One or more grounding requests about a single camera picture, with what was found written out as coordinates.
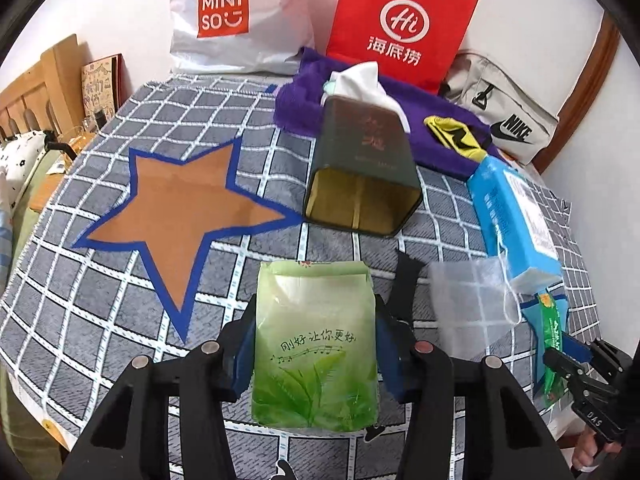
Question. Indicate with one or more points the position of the beige Nike bag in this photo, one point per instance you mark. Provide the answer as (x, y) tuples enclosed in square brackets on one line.
[(518, 124)]

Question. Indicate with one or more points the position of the white spotted plush toy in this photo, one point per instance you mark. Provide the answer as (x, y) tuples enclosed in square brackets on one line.
[(19, 161)]

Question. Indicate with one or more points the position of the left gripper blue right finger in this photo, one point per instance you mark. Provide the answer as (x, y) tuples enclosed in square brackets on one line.
[(393, 343)]

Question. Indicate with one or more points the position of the purple towel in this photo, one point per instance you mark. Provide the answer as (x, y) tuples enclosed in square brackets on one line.
[(300, 108)]

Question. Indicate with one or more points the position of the person's right hand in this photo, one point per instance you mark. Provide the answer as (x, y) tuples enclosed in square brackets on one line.
[(585, 450)]

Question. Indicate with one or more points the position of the clear plastic bag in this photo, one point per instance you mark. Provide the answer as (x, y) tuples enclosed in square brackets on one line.
[(474, 304)]

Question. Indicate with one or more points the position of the white and green cloth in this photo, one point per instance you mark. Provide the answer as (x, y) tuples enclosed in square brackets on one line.
[(360, 83)]

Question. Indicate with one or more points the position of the green tea tissue pack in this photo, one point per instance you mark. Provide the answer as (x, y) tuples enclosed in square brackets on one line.
[(315, 352)]

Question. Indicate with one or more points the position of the brown star mat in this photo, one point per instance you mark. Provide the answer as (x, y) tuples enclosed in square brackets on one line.
[(174, 211)]

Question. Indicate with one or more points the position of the patterned picture frame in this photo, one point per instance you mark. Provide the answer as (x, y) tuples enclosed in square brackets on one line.
[(101, 88)]

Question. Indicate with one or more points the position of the dark green tin box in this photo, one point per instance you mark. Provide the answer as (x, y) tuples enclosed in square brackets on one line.
[(363, 177)]

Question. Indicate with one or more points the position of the yellow mesh pouch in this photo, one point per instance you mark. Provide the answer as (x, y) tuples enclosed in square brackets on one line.
[(456, 136)]

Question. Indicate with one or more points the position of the white Miniso plastic bag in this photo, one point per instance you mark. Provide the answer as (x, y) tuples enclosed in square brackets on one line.
[(239, 36)]

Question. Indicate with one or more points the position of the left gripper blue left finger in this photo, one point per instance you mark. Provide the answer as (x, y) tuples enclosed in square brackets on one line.
[(245, 353)]

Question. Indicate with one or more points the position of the red Haidilao paper bag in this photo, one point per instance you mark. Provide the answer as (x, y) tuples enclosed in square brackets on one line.
[(414, 41)]

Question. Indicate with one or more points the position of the wooden headboard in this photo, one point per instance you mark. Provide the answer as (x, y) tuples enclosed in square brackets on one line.
[(48, 95)]

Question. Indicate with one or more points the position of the grey checkered tablecloth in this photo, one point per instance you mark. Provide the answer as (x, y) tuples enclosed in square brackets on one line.
[(73, 318)]

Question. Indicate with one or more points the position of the blue tissue package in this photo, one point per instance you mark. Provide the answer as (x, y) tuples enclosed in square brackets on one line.
[(512, 224)]

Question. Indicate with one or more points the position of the green snack packet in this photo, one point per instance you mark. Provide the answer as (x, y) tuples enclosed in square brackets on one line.
[(553, 315)]

